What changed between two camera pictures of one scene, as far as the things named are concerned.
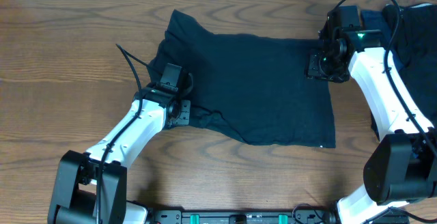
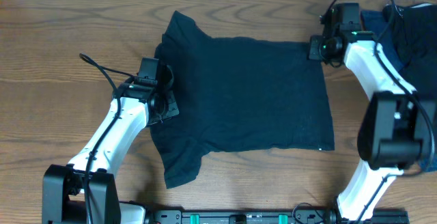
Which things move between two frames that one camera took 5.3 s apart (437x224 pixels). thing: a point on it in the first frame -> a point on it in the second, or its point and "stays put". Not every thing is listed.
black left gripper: [184, 112] -> [169, 106]
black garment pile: [414, 48] stays put
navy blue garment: [375, 20] stays put
